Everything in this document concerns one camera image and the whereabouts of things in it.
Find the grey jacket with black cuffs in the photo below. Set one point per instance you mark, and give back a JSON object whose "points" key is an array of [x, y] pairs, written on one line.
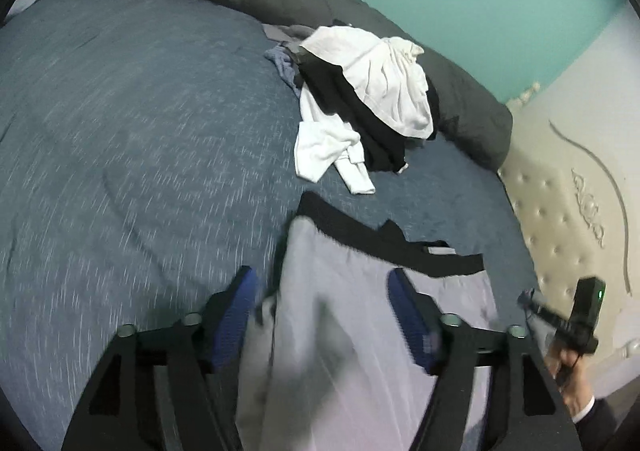
{"points": [[360, 331]]}

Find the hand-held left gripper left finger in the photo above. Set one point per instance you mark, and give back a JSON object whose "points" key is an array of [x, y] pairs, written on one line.
{"points": [[235, 321]]}

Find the person's right forearm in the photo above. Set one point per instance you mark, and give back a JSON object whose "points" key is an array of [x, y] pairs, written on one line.
{"points": [[600, 423]]}

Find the blue-grey garment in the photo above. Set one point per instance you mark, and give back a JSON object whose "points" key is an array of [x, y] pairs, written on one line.
{"points": [[282, 63]]}

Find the white knit top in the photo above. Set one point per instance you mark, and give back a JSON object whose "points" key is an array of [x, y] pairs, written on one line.
{"points": [[320, 151]]}

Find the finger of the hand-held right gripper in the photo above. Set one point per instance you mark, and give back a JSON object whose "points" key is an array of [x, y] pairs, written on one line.
{"points": [[540, 311]]}

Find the cream tufted headboard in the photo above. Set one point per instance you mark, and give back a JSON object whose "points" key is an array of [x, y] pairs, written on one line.
{"points": [[565, 231]]}

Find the cream bedpost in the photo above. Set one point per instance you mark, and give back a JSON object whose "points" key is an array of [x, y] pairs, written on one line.
{"points": [[525, 93]]}

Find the black garment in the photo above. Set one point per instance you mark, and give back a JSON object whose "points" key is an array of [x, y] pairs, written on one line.
{"points": [[380, 146]]}

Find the person's right hand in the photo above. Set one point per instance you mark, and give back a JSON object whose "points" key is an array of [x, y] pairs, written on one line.
{"points": [[575, 386]]}

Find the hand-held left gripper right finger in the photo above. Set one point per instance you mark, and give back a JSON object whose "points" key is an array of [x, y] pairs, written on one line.
{"points": [[412, 321]]}

